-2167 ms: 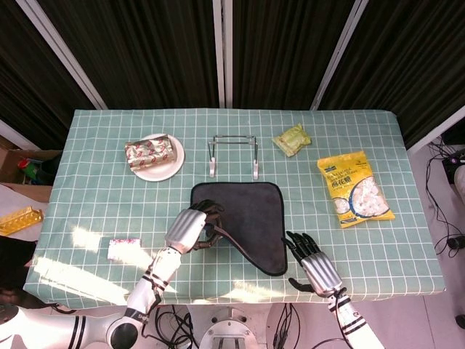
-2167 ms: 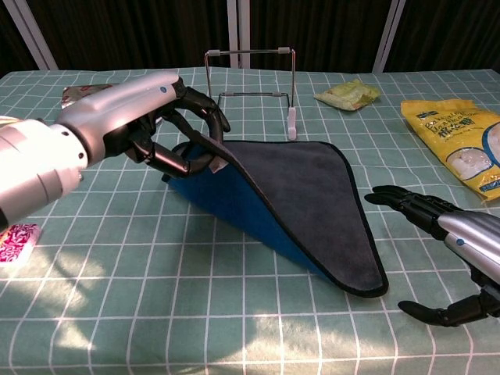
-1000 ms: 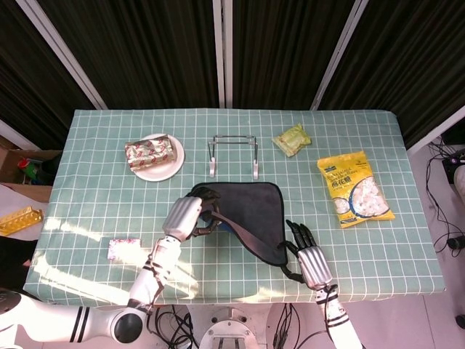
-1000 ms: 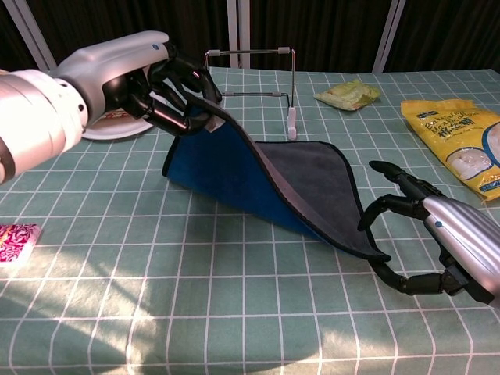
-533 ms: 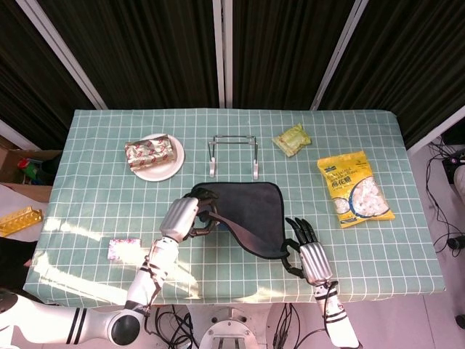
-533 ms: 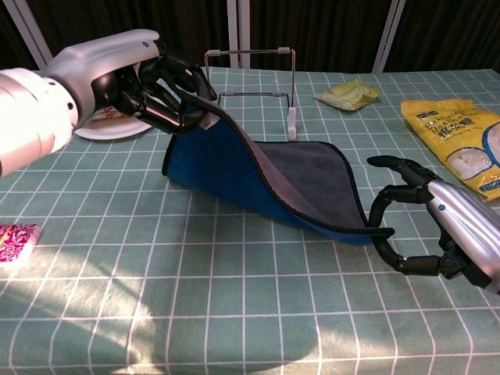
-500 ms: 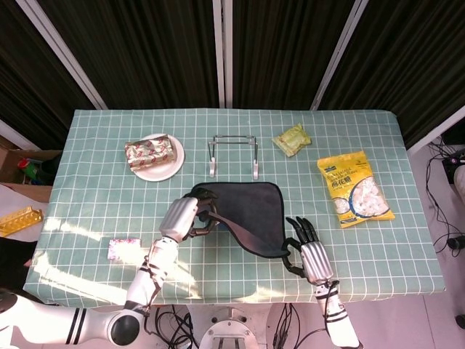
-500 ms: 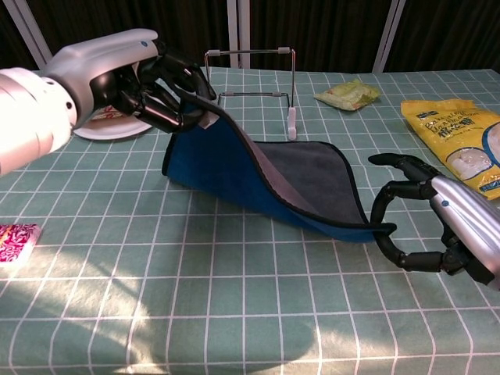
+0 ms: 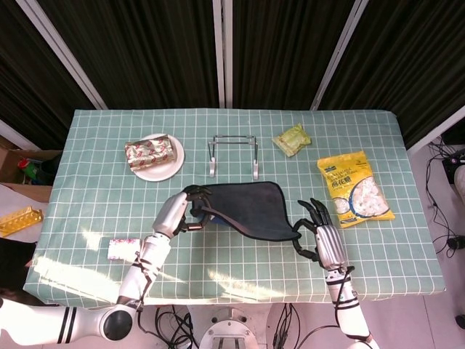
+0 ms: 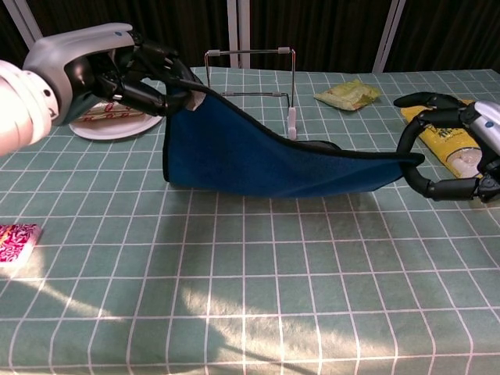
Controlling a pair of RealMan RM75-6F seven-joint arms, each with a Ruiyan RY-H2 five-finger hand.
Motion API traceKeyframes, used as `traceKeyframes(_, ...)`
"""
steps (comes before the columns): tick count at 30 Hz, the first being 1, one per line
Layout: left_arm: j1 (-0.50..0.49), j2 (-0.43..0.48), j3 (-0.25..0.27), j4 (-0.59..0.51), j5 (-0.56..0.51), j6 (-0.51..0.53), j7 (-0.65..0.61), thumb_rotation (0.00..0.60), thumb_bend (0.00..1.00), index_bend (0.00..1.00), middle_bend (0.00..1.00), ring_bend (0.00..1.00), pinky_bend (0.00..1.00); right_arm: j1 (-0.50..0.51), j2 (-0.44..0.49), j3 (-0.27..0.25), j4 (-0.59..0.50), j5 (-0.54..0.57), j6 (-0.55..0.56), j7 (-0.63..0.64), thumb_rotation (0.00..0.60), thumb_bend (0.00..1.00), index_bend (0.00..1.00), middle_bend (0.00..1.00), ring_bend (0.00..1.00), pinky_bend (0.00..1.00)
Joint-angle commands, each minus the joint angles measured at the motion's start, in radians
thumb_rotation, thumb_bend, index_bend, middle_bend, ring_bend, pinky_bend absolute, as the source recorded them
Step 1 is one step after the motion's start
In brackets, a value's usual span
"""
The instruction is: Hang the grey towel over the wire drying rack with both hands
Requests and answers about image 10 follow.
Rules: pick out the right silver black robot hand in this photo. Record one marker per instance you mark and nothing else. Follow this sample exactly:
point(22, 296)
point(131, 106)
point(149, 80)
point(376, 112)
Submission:
point(441, 117)

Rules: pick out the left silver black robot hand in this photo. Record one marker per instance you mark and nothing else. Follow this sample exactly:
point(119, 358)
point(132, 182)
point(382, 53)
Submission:
point(78, 54)

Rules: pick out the dark grey cloth mat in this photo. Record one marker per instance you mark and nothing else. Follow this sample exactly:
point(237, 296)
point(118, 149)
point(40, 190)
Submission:
point(242, 156)

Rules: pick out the yellow marshmallow bag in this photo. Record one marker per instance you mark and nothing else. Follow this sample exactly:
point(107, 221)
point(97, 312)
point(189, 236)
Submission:
point(449, 144)

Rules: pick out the black curtain panel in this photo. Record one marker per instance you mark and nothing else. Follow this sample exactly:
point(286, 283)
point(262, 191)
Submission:
point(312, 35)
point(176, 23)
point(449, 35)

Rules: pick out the white paper plate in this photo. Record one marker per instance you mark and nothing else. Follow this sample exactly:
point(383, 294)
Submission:
point(113, 131)

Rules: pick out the green snack packet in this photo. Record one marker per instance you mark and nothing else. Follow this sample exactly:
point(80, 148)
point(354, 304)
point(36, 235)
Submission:
point(345, 95)

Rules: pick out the pink patterned tissue pack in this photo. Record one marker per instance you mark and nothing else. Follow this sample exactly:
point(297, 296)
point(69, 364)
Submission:
point(15, 242)

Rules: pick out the green checkered tablecloth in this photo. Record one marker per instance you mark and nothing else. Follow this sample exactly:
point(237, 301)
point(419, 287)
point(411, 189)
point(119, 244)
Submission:
point(273, 273)

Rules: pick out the white frame post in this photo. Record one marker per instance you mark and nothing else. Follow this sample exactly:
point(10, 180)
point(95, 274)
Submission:
point(388, 35)
point(23, 19)
point(238, 31)

